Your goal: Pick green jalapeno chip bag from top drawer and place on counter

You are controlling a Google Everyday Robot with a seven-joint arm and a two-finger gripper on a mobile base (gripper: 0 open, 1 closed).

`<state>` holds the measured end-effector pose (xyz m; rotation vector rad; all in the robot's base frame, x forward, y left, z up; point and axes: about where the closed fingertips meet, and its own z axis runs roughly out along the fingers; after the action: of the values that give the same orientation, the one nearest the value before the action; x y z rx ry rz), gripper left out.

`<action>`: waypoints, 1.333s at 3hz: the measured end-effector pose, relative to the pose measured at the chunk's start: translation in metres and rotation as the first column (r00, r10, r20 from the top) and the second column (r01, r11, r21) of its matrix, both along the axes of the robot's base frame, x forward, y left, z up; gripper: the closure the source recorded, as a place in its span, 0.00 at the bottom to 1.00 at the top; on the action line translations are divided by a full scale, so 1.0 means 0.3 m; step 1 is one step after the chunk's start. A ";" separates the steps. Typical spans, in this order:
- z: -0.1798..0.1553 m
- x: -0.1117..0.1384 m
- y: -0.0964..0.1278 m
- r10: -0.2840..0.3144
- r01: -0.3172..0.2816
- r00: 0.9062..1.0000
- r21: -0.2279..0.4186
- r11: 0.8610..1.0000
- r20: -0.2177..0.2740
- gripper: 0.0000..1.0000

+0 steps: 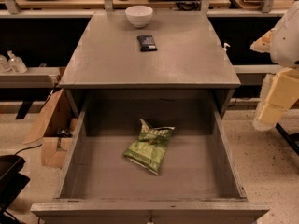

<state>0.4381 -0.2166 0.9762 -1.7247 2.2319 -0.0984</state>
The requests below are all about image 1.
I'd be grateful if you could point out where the dark blue snack packet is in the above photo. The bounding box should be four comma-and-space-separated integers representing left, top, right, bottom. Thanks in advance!
137, 35, 157, 52

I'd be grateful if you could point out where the white pump dispenser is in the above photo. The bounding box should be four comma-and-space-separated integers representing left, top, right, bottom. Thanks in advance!
223, 42, 231, 51

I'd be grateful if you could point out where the black floor cable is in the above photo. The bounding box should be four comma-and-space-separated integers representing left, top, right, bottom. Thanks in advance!
13, 143, 43, 157

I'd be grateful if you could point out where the brown cardboard box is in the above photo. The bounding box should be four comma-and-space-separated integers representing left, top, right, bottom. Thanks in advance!
23, 90, 78, 168

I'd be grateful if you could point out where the grey cabinet with counter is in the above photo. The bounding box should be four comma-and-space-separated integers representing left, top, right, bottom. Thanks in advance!
60, 9, 240, 111

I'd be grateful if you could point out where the grey metal shelf left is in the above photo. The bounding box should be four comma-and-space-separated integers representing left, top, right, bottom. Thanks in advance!
0, 67, 62, 89

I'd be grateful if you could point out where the grey metal shelf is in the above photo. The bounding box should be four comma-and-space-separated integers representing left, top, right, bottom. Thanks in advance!
234, 64, 282, 86
0, 67, 62, 89

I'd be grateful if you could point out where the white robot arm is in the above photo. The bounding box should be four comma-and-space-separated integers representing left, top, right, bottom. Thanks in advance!
250, 1, 299, 131

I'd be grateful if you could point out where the white ceramic bowl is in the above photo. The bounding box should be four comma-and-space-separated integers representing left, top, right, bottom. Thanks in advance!
125, 6, 153, 28

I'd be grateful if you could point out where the clear plastic bottle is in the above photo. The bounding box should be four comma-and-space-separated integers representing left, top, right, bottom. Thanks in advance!
0, 55, 11, 73
7, 50, 27, 74

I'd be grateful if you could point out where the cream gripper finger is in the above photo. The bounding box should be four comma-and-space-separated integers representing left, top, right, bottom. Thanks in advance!
250, 30, 272, 53
252, 104, 285, 131

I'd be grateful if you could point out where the black bin at left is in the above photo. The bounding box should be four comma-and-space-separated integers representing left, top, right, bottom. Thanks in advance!
0, 155, 30, 214

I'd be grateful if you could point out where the open grey top drawer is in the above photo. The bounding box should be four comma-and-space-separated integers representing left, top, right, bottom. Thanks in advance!
32, 90, 269, 224

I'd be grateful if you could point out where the green jalapeno chip bag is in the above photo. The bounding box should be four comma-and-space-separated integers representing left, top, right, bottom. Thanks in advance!
122, 119, 175, 175

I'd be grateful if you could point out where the grey metal shelf right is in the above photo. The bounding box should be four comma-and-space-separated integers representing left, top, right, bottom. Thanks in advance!
234, 64, 282, 86

